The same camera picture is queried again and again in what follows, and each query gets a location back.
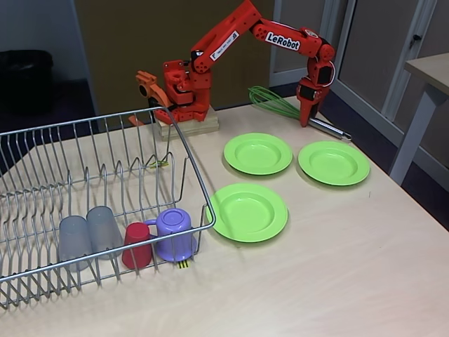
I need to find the red plastic cup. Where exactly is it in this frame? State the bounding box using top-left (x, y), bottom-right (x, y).
top-left (121, 222), bottom-right (154, 270)

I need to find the white gripper servo cable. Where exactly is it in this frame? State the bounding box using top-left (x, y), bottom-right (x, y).
top-left (324, 58), bottom-right (337, 87)

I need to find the wooden base block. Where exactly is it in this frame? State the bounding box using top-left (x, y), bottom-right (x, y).
top-left (156, 107), bottom-right (220, 142)

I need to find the metal wire dish rack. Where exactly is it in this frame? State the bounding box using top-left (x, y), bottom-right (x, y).
top-left (0, 106), bottom-right (217, 310)

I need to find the green whisk metal handle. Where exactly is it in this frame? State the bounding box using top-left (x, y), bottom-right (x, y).
top-left (248, 86), bottom-right (352, 143)

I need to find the green plastic plate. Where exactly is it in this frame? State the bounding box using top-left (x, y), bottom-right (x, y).
top-left (297, 140), bottom-right (371, 187)
top-left (206, 183), bottom-right (289, 243)
top-left (223, 132), bottom-right (294, 176)

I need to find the grey translucent plastic cup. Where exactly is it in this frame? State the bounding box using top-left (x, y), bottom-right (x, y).
top-left (86, 206), bottom-right (123, 260)
top-left (58, 215), bottom-right (93, 273)

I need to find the orange table clamp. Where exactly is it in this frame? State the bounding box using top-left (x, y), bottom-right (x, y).
top-left (128, 71), bottom-right (176, 128)

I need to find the brown pin board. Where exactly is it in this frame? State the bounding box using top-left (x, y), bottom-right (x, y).
top-left (74, 0), bottom-right (274, 117)

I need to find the black waste bin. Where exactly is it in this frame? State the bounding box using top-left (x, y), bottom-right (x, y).
top-left (0, 49), bottom-right (54, 115)

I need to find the purple plastic mug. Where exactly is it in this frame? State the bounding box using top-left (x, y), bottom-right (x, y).
top-left (143, 208), bottom-right (197, 263)

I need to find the grey framed cabinet door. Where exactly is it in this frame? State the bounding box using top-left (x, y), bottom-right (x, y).
top-left (269, 0), bottom-right (337, 87)
top-left (328, 0), bottom-right (449, 166)

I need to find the beige side table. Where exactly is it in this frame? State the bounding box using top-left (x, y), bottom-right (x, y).
top-left (389, 52), bottom-right (449, 185)

